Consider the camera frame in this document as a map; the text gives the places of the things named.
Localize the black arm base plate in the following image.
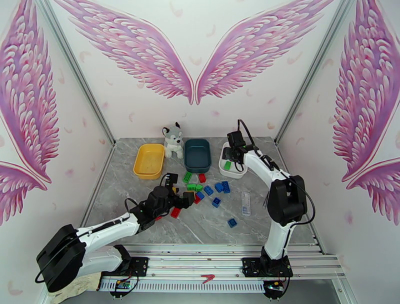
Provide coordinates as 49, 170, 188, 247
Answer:
104, 256, 149, 277
242, 257, 294, 278

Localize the white plastic container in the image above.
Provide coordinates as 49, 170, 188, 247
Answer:
218, 142, 249, 180

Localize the aluminium table edge rail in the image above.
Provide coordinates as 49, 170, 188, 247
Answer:
274, 143, 326, 255
78, 144, 117, 246

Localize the white work glove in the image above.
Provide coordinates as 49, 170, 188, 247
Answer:
57, 273, 102, 302

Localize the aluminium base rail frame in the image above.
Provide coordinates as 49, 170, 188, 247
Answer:
71, 243, 348, 293

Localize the clear plastic case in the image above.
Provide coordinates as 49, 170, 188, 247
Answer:
241, 191, 252, 217

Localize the white perforated cable duct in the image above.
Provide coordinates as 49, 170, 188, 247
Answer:
99, 278, 267, 294

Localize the teal plastic container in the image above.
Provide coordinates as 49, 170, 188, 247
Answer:
183, 138, 212, 174

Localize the yellow plastic container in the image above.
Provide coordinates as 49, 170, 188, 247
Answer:
133, 143, 166, 181

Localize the black left camera cable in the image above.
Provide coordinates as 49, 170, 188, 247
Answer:
124, 197, 140, 217

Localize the aluminium frame post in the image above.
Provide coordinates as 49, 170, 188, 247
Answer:
36, 0, 117, 147
274, 0, 359, 145

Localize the grey white husky plush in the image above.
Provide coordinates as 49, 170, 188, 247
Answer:
161, 121, 185, 160

